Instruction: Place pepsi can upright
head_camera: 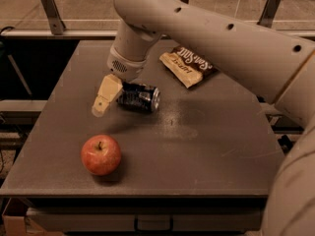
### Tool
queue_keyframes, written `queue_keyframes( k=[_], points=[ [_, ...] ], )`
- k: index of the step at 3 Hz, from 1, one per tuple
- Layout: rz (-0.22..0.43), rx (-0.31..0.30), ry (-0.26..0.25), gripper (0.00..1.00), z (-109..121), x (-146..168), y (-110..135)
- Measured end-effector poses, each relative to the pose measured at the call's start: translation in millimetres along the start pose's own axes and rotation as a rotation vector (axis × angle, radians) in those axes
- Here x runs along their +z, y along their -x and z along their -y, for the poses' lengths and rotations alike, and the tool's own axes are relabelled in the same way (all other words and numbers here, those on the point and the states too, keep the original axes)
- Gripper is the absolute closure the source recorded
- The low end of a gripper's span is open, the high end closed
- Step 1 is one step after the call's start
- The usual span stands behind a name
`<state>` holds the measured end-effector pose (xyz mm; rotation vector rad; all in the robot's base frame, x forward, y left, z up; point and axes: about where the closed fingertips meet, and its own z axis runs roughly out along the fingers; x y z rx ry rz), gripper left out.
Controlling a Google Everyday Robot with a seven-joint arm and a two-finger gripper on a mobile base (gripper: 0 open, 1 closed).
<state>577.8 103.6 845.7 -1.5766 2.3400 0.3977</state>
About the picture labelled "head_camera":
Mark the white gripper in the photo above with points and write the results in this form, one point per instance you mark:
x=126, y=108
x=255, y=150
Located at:
x=126, y=67

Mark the blue pepsi can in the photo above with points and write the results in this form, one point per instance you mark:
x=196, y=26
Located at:
x=139, y=96

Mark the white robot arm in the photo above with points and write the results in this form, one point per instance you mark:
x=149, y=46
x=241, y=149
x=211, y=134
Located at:
x=276, y=66

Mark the red apple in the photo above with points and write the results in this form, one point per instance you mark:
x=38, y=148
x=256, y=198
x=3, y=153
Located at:
x=101, y=155

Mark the brown sea salt chip bag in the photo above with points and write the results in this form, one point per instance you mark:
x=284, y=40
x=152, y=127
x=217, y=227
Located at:
x=188, y=67

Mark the grey table drawer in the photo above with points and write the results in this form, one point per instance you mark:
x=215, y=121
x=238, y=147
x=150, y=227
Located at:
x=238, y=219

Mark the cardboard box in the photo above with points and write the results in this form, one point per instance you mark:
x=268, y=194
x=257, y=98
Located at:
x=17, y=223

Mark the left metal bracket post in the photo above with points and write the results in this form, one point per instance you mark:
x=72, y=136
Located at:
x=56, y=25

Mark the metal rail bar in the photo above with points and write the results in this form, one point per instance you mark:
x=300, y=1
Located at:
x=103, y=34

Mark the right metal bracket post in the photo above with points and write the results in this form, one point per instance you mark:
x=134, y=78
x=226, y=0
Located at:
x=269, y=12

